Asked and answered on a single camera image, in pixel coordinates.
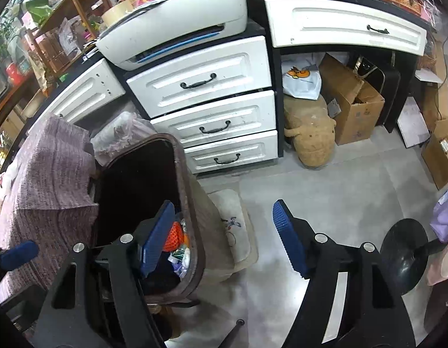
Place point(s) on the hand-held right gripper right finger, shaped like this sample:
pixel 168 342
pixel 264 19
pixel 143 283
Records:
pixel 289 241

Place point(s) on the mauve striped table cloth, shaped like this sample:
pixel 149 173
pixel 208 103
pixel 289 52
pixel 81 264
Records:
pixel 53 174

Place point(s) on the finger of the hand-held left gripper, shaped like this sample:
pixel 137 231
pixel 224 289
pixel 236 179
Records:
pixel 19 254

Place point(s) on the clear plastic bag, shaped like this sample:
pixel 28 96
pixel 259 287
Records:
pixel 115 134

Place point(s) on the small cardboard box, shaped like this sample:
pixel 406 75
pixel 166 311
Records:
pixel 439 156

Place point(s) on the white printer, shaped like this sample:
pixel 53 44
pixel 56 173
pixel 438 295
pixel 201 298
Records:
pixel 173 18

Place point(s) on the brown plush toy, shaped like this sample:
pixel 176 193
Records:
pixel 313 130

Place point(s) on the wide white curved drawer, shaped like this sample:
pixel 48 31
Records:
pixel 340 21

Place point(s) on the white bag with orange print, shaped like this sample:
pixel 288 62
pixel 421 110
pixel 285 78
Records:
pixel 300 79

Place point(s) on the white flat board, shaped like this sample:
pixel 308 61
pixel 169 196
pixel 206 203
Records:
pixel 412 121

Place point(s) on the orange-red mesh sleeve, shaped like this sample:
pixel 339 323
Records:
pixel 175 237

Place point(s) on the purple packet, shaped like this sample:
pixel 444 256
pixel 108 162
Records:
pixel 179 270

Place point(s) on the red tin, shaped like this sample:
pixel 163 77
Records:
pixel 14 74

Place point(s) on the lilac cloth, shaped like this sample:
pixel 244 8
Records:
pixel 445 217

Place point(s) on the wooden shelf rack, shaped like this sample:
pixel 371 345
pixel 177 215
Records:
pixel 70 14

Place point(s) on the white printed plastic bag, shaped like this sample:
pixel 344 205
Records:
pixel 1 188

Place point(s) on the black rod with knob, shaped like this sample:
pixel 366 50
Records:
pixel 233 331

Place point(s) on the beige cushion with print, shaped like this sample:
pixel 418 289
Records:
pixel 231 232

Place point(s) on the brown trash bin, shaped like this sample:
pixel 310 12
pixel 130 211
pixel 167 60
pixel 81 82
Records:
pixel 137 188

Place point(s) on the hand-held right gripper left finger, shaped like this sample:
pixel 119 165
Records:
pixel 157 241

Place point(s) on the open brown cardboard box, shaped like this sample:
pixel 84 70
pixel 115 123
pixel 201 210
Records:
pixel 354 112

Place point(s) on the black paper bag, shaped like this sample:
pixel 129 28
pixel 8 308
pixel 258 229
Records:
pixel 385 79

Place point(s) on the beige tape roll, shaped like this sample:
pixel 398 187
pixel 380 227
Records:
pixel 117 13

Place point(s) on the black stool base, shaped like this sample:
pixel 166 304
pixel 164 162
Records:
pixel 403 253

